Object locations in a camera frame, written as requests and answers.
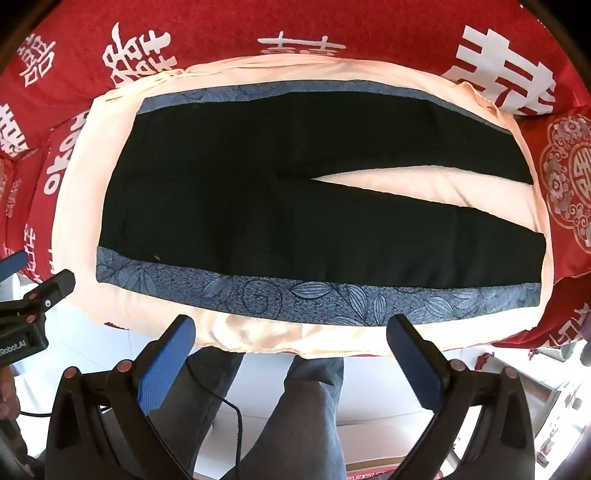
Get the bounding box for person's right leg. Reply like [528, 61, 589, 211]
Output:
[233, 355, 346, 480]

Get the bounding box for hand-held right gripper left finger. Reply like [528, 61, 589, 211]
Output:
[45, 315, 197, 480]

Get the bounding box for red printed blanket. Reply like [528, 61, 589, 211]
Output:
[0, 0, 591, 352]

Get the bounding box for person's leg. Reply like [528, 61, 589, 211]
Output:
[233, 355, 346, 480]
[148, 346, 245, 480]

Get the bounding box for peach bed sheet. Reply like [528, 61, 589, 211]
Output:
[53, 55, 555, 358]

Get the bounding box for black cable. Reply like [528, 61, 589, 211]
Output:
[185, 362, 245, 480]

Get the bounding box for person's left leg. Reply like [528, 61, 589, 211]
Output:
[148, 346, 245, 480]

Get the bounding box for cluttered grey shelf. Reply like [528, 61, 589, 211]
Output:
[471, 351, 587, 464]

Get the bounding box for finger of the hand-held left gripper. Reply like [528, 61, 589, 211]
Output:
[24, 270, 76, 309]
[0, 251, 27, 283]

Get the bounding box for black pants blue floral stripes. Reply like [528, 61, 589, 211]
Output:
[95, 80, 548, 326]

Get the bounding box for person's left forearm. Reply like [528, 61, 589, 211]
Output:
[0, 367, 20, 422]

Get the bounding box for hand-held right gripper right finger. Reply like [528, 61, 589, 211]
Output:
[387, 315, 539, 480]

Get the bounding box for red patterned box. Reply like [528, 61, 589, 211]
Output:
[345, 459, 404, 480]

